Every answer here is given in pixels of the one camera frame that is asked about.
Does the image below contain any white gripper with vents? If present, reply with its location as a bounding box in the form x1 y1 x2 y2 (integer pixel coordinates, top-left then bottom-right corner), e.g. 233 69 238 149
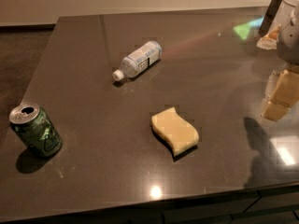
261 7 299 121

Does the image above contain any yellow wavy sponge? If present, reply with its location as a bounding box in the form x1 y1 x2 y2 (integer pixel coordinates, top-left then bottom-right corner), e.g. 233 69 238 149
151 107 199 156

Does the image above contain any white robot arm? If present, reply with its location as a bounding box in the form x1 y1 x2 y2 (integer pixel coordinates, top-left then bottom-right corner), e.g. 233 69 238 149
257 0 299 121

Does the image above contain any white crumpled wrapper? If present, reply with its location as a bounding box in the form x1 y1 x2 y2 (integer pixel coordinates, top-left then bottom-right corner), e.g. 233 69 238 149
257 25 281 50

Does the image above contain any black box at table edge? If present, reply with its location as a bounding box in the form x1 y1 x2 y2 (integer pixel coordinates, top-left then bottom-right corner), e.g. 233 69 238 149
258 0 282 37

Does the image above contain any clear plastic water bottle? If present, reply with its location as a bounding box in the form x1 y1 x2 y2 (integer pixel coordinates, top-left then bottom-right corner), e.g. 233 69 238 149
112 41 162 81

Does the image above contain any green aluminium drink can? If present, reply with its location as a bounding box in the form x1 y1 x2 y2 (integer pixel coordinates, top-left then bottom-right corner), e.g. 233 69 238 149
9 103 62 158

